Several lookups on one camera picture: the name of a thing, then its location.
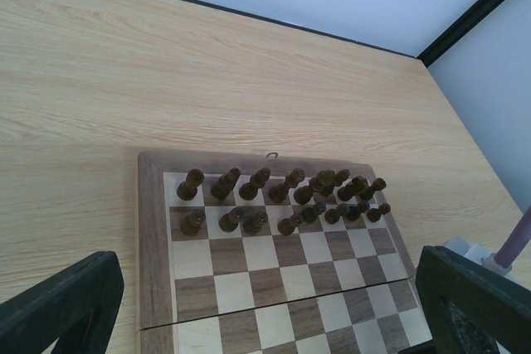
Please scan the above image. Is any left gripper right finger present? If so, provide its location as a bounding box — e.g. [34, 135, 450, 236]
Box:
[408, 245, 530, 353]

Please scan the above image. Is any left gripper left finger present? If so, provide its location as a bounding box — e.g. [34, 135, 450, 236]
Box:
[1, 251, 124, 353]

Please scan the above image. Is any dark chess piece mid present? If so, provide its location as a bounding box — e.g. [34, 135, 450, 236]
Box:
[337, 176, 368, 201]

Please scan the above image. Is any wooden chess board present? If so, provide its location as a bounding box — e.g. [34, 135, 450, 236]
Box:
[136, 150, 431, 353]

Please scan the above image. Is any dark pawn second row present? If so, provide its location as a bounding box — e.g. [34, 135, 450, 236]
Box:
[218, 206, 245, 233]
[179, 209, 206, 236]
[277, 214, 304, 236]
[243, 211, 268, 235]
[301, 202, 326, 225]

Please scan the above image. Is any dark piece right corner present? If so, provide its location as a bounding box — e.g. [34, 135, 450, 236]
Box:
[358, 177, 387, 201]

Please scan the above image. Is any dark rook back row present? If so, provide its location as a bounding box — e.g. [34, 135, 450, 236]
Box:
[176, 168, 204, 201]

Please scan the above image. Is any dark piece back row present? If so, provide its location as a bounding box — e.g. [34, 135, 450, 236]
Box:
[294, 169, 335, 205]
[239, 167, 270, 201]
[211, 167, 241, 201]
[328, 169, 350, 195]
[269, 167, 305, 203]

